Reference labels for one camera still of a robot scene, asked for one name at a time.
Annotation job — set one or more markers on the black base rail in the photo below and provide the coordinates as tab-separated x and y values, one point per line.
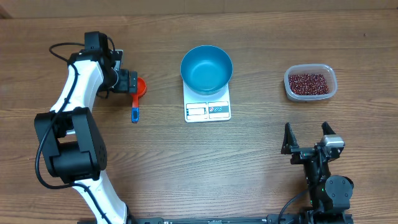
269	219

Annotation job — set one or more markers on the red scoop with blue handle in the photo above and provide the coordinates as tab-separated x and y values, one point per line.
141	90

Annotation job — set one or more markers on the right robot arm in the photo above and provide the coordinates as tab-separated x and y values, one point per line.
329	194

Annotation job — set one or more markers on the white digital kitchen scale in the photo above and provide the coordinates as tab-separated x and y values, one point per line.
206	108

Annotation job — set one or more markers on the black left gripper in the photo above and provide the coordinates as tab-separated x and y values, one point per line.
126	86

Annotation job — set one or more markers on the clear plastic container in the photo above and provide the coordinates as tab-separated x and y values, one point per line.
314	68

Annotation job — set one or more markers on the red adzuki beans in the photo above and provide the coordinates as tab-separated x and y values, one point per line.
308	84

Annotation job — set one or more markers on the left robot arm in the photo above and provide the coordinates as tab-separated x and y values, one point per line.
69	140

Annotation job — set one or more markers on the blue plastic bowl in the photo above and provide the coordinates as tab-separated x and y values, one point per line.
206	69

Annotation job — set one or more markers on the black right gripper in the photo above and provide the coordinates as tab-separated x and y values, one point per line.
301	154

